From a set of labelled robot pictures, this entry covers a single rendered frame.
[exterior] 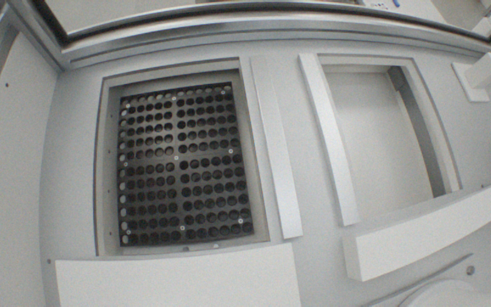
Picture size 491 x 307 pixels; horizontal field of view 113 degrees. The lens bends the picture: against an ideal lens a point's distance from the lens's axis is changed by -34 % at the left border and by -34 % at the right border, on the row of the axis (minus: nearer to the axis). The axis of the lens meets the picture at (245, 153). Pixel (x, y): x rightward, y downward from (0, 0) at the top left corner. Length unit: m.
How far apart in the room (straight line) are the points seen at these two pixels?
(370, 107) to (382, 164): 0.12
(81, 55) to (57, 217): 0.23
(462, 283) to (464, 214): 0.09
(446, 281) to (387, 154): 0.26
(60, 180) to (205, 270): 0.21
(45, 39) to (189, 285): 0.36
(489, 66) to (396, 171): 0.28
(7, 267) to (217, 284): 0.24
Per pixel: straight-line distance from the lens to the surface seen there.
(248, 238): 0.37
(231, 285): 0.26
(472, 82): 0.57
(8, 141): 0.34
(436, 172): 0.51
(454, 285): 0.38
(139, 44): 0.37
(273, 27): 0.36
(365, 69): 0.55
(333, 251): 0.29
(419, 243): 0.31
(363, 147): 0.47
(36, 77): 0.40
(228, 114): 0.35
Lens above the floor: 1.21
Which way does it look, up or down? 71 degrees down
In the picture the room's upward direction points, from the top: 9 degrees clockwise
